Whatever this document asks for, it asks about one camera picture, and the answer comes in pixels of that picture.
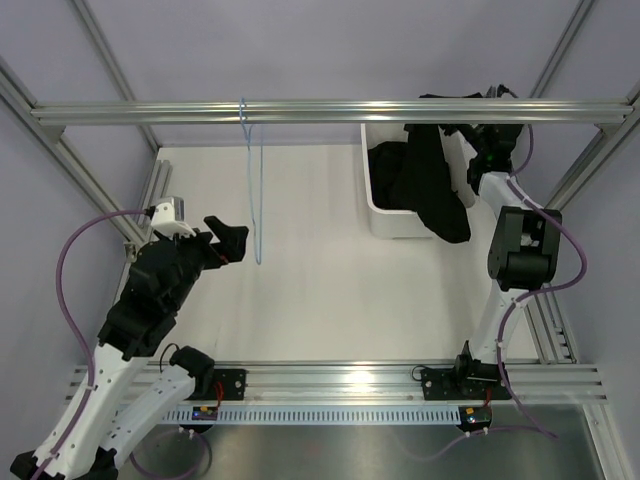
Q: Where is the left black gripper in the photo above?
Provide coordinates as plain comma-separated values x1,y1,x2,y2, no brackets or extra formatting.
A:
158,216,249,311

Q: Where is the black shirt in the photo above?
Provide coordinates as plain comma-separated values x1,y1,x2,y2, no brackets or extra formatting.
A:
368,124,471,244

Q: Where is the light blue wire hanger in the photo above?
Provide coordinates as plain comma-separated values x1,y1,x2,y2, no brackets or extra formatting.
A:
239,97,264,266

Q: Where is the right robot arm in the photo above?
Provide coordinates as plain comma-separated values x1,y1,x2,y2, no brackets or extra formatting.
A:
420,124,562,402

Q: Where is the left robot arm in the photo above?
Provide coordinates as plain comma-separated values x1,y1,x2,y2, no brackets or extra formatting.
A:
10,216,249,479

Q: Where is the white plastic basket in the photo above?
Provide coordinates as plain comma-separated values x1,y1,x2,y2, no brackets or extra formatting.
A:
360,123,476,239

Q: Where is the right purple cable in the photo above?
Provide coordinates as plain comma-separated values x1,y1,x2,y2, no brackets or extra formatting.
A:
494,124,589,441

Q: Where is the purple cable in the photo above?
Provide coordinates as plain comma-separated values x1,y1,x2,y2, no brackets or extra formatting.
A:
494,124,589,441
29,209,154,480

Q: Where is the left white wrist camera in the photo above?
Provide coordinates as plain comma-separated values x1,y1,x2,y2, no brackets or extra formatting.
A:
146,196,196,238

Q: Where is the aluminium hanging rail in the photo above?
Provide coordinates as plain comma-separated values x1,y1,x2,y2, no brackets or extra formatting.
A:
31,98,636,126

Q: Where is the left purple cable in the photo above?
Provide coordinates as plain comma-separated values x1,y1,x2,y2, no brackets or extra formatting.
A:
29,209,154,480

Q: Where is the white slotted cable duct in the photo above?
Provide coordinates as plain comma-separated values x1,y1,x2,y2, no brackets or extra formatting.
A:
157,404,461,426

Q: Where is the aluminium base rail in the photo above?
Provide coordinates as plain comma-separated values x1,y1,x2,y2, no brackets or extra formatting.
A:
216,362,607,405

